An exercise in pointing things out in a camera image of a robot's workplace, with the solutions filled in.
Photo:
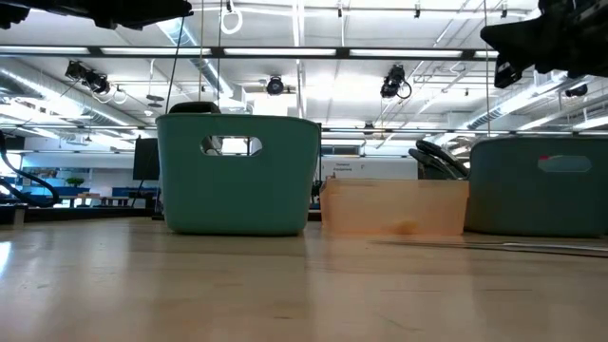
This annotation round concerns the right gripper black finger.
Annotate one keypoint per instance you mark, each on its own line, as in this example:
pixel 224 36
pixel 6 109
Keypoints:
pixel 518 40
pixel 507 73

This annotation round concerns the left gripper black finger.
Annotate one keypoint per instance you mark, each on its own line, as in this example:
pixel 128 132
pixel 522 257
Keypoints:
pixel 119 24
pixel 142 12

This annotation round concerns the steel table knife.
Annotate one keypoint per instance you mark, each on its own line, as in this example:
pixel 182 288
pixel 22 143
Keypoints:
pixel 475 246

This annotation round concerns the white ceiling air vent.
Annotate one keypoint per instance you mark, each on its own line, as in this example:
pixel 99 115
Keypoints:
pixel 544 80

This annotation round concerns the small black ceiling fixture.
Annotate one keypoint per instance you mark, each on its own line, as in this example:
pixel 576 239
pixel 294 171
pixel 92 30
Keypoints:
pixel 576 90

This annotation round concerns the round dark ceiling lamp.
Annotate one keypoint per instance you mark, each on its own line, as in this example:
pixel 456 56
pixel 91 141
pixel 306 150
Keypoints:
pixel 155 98

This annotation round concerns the dark blue plastic bin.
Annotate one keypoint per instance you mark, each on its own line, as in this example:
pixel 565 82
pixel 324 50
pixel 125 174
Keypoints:
pixel 522 199

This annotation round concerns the black monitor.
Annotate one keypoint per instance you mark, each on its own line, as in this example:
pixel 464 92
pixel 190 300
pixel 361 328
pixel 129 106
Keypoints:
pixel 145 159

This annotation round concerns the round black ceiling spotlight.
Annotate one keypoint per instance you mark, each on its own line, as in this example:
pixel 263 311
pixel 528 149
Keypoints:
pixel 274 86

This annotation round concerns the small green plant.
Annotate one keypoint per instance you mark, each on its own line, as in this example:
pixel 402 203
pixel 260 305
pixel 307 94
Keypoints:
pixel 75 181

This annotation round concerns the black overhead light bar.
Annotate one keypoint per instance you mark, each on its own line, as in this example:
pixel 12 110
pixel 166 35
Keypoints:
pixel 342 52

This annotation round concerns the wooden bench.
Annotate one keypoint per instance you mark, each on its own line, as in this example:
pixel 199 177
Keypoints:
pixel 90 195

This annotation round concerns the translucent orange plastic tray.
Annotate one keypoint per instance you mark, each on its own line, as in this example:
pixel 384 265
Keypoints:
pixel 370 204

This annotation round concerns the teal green plastic bin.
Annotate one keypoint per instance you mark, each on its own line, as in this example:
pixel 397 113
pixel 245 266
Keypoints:
pixel 237 199

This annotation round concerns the white wall sign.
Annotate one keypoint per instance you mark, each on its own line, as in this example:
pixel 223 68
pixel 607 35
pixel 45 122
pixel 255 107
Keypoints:
pixel 375 168

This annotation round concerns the black metal rig frame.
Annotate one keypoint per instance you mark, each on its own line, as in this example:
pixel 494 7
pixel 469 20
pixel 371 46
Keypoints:
pixel 71 214

